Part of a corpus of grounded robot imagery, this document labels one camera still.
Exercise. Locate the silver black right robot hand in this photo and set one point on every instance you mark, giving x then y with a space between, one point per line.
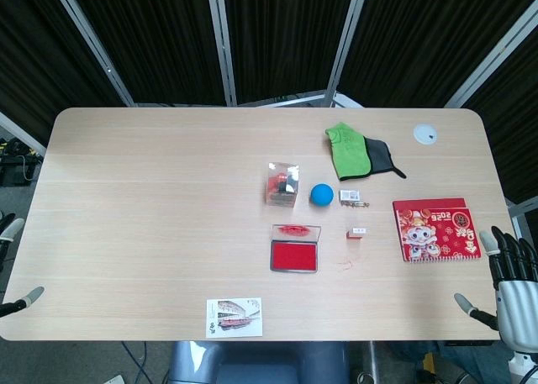
515 308

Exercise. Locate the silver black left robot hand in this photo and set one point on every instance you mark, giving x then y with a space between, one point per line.
17 302

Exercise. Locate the small red stamp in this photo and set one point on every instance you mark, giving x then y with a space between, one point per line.
356 234

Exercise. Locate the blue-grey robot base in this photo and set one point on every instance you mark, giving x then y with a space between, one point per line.
260 363

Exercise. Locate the open red ink pad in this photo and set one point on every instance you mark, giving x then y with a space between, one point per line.
293 256

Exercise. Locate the red spiral calendar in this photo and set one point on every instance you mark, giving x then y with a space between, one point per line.
437 233

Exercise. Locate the black floor equipment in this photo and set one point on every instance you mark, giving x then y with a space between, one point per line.
17 161

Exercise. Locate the metal table leg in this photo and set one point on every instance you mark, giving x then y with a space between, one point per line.
372 363

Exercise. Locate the row of metal staples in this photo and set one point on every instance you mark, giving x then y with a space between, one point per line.
355 204

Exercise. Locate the small white staple box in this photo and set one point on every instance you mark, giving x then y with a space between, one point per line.
349 195

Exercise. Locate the dark grey cloth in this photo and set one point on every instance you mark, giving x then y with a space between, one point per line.
380 157

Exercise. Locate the white picture postcard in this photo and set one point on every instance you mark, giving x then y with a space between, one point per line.
233 317

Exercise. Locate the blue ball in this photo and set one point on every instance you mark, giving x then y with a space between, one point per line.
322 195

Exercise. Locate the green microfibre cloth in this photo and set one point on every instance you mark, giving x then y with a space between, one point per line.
351 155

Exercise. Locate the clear plastic box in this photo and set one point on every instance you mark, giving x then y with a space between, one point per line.
281 186

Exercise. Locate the grey metal partition post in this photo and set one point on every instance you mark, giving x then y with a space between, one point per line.
223 43
346 43
492 52
94 43

